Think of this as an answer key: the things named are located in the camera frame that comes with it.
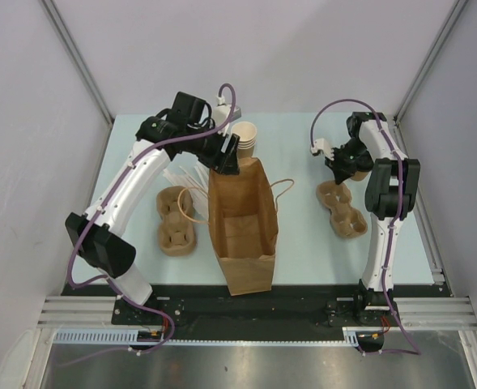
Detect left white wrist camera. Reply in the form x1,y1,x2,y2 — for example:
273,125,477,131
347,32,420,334
211,96,242,133

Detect pulp cup carrier tray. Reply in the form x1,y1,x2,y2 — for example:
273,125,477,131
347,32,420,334
156,186,197,257

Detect aluminium frame post left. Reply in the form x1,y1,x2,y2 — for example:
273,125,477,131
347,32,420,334
39,0,115,128

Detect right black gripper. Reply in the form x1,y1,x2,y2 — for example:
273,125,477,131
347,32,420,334
326,137,368,184

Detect brown paper coffee cup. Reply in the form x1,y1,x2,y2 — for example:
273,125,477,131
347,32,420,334
351,171,370,182

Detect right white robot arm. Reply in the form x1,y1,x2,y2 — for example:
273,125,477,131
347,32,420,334
326,112,420,325

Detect stack of paper cups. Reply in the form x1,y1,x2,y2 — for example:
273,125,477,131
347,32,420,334
231,122,258,159

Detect aluminium frame post right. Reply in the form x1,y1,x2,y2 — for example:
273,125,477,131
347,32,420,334
394,0,470,123

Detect white slotted cable duct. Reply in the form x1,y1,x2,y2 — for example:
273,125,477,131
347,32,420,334
53,327,381,347

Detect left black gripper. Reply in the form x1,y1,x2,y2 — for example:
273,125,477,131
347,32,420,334
185,120,239,175

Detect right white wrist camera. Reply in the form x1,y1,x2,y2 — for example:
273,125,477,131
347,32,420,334
310,138,334,160

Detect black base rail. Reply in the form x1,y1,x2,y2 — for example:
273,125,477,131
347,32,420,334
62,283,452,341

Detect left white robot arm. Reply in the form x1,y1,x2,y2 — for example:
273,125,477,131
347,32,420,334
65,92,241,324

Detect aluminium frame post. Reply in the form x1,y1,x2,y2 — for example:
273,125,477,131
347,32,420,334
39,0,115,128
394,0,470,123

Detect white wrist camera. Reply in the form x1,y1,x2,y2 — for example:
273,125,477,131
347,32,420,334
310,138,334,160
211,96,242,133

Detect brown paper bag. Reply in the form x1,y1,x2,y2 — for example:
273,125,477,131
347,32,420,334
199,157,295,297

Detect bundle of wrapped straws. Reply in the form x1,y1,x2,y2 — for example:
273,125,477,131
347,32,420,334
163,162,209,220

